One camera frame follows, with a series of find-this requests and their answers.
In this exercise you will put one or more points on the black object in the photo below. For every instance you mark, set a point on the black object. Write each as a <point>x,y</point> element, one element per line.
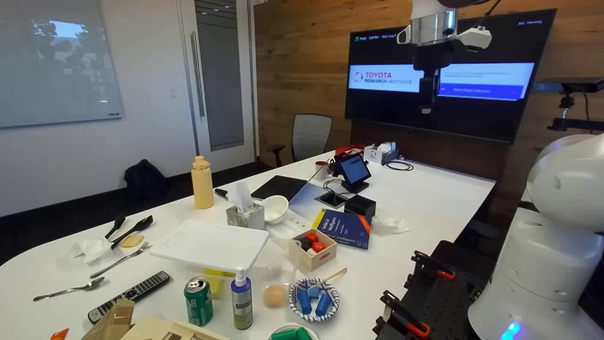
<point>302,240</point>

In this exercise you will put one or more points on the silver fork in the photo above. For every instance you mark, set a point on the silver fork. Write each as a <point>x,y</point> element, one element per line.
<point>72,289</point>

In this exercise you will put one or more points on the grey tissue box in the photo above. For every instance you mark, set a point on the grey tissue box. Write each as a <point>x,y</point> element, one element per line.
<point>245,213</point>

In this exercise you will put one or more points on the dark blue book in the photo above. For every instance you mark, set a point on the dark blue book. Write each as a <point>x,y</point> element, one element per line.
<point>342,228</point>

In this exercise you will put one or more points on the white door with glass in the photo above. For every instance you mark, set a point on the white door with glass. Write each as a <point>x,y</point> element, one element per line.
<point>219,75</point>

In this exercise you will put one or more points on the small black box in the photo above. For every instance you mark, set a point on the small black box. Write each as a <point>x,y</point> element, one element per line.
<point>360,206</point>

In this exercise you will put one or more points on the small wooden box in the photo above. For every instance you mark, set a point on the small wooden box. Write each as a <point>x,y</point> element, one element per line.
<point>311,255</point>

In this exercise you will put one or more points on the beige egg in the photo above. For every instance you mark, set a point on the beige egg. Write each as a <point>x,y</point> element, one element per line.
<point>274,295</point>

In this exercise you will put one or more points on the black smartphone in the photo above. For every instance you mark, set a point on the black smartphone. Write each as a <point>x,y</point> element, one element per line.
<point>330,198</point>

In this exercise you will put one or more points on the light blue folder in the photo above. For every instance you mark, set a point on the light blue folder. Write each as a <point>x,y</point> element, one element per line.
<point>308,200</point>

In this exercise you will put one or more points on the black spatula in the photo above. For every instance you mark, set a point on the black spatula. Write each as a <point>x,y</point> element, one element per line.
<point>134,228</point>

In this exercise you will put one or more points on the blue cylinder piece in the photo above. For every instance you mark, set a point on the blue cylinder piece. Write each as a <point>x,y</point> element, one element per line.
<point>304,300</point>
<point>323,302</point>

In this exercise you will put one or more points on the black orange clamp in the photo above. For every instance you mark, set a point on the black orange clamp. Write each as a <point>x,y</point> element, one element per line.
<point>434,264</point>
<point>406,313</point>

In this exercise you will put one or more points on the large wall television screen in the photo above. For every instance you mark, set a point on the large wall television screen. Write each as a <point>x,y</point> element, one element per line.
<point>478,113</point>

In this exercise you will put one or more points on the clear plastic bag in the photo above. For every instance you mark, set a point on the clear plastic bag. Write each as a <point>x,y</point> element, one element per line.
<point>85,251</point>

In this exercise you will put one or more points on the green soda can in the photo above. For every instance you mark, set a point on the green soda can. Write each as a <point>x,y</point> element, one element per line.
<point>198,302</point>

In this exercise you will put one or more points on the yellow sponge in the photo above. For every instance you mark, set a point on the yellow sponge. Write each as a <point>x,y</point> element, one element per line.
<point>132,242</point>

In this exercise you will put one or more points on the green object in bowl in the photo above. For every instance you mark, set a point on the green object in bowl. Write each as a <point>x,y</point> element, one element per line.
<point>291,332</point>

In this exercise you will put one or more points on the black backpack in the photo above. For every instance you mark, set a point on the black backpack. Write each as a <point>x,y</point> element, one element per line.
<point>143,179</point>

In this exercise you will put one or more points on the black mounting board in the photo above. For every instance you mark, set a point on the black mounting board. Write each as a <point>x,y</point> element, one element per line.
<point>440,302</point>

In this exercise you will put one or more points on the crumpled white tissue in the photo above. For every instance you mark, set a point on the crumpled white tissue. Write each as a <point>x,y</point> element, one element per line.
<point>391,225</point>

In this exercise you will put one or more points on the white box with blue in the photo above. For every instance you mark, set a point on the white box with blue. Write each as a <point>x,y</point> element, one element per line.
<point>383,153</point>

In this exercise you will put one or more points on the light wooden tray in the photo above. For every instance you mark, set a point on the light wooden tray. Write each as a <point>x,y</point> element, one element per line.
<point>162,330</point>

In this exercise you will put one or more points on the white cutting board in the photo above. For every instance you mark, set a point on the white cutting board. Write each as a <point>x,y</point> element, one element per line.
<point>209,244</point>

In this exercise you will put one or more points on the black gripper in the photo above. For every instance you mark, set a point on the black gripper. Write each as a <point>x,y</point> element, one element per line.
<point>432,55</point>

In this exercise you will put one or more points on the glass wall whiteboard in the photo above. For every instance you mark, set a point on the glass wall whiteboard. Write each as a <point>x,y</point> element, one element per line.
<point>57,62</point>

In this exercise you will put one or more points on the small tablet on stand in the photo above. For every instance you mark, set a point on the small tablet on stand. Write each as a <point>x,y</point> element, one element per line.
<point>353,170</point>

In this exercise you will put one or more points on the black remote control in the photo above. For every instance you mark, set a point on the black remote control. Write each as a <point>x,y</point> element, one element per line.
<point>128,295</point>

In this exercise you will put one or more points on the grey office chair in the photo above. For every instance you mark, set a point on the grey office chair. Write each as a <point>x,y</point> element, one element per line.
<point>310,134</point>

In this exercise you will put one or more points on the spray bottle with blue collar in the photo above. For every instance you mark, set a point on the spray bottle with blue collar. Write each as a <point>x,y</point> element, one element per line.
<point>242,302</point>

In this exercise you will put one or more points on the white bowl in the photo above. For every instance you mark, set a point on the white bowl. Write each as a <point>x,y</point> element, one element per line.
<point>276,208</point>

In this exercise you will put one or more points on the yellow squeeze bottle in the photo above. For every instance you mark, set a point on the yellow squeeze bottle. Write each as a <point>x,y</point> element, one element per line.
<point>202,185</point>

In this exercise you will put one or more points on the blue patterned plate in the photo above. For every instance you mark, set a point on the blue patterned plate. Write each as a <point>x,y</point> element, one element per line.
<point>313,300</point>

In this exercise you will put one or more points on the red object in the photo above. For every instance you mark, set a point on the red object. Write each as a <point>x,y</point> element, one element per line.
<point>347,151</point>

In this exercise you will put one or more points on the red block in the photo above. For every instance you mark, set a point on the red block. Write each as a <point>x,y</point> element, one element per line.
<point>315,242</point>

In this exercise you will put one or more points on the yellow cup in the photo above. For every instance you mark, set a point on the yellow cup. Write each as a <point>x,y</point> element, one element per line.
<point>217,283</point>

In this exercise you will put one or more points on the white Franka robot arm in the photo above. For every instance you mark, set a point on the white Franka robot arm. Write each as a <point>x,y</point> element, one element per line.
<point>553,251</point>

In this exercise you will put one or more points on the flat black pad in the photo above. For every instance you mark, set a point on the flat black pad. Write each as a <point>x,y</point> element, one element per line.
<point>279,187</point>

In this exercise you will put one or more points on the black spoon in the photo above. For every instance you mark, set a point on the black spoon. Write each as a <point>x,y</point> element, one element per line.
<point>115,225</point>

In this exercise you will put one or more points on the wooden stick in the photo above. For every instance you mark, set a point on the wooden stick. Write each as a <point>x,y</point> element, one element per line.
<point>334,274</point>

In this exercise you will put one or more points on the orange object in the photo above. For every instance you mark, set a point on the orange object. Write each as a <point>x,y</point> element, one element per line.
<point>58,334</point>

